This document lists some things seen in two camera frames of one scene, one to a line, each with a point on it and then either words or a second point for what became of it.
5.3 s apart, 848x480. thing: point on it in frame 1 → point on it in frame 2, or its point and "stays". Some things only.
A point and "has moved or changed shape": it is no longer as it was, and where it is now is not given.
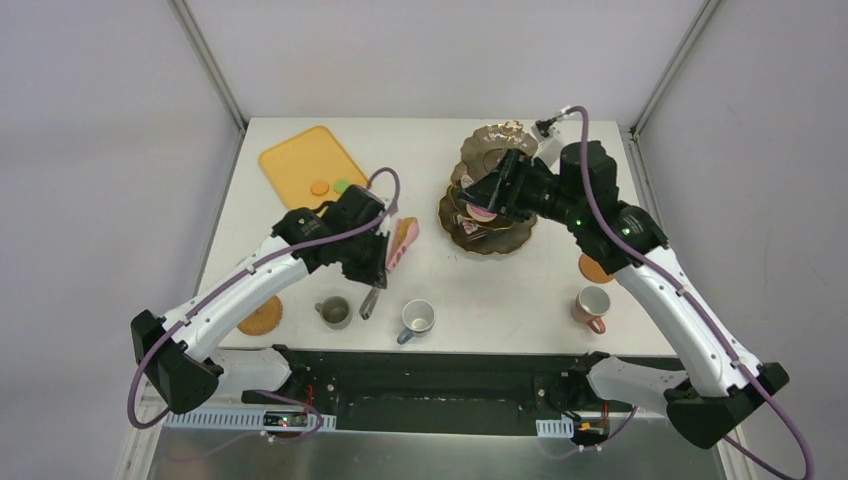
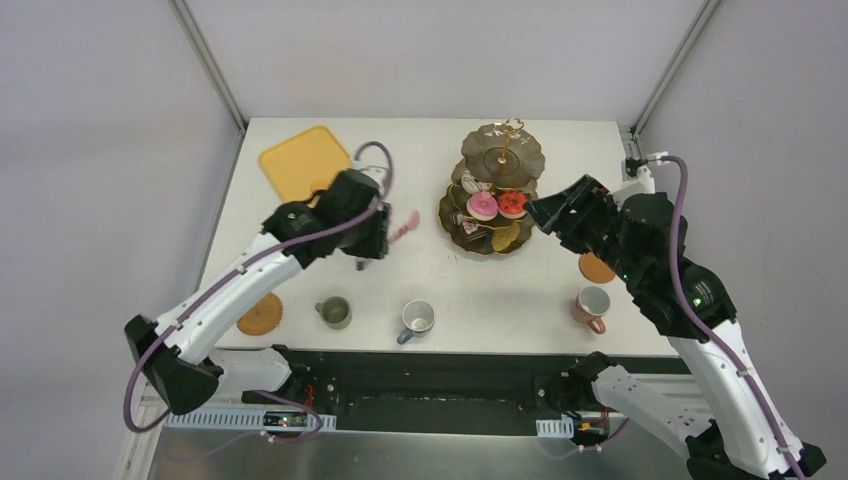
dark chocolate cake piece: (469, 227) stays
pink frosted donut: (479, 214) stays
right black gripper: (502, 187) → (579, 221)
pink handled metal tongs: (411, 236) has moved or changed shape
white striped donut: (466, 181) stays
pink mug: (590, 305) stays
